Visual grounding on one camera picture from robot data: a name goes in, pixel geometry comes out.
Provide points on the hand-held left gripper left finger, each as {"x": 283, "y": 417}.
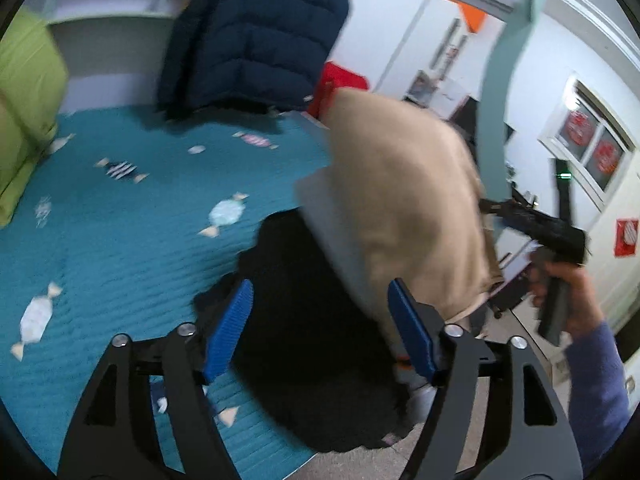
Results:
{"x": 227, "y": 330}

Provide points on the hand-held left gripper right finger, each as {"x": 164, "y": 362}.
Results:
{"x": 410, "y": 330}

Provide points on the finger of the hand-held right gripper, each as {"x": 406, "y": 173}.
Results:
{"x": 495, "y": 206}

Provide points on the tan jacket with black lining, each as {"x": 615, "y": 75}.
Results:
{"x": 410, "y": 185}

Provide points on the person's right forearm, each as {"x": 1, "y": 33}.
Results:
{"x": 600, "y": 400}

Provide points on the folded grey clothes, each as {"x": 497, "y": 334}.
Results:
{"x": 330, "y": 240}

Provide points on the person's right hand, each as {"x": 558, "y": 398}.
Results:
{"x": 582, "y": 305}

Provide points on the white framed window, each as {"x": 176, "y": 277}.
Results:
{"x": 600, "y": 155}

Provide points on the teal quilted bed sheet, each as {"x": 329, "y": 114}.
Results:
{"x": 125, "y": 240}

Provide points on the orange triangular decoration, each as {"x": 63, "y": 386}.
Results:
{"x": 472, "y": 16}

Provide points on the white wardrobe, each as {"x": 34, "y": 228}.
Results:
{"x": 390, "y": 45}

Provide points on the red bag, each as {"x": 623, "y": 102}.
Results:
{"x": 345, "y": 77}

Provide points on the yellow and navy puffer jacket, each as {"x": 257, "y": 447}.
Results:
{"x": 250, "y": 35}

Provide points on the green quilt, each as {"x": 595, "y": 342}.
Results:
{"x": 25, "y": 110}

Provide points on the red wall sticker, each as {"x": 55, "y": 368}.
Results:
{"x": 629, "y": 236}

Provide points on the teal bunk bed frame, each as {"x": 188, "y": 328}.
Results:
{"x": 500, "y": 110}

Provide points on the picture frame on wardrobe shelf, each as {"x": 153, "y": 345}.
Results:
{"x": 420, "y": 87}

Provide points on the lavender wall shelves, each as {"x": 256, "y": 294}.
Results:
{"x": 110, "y": 17}

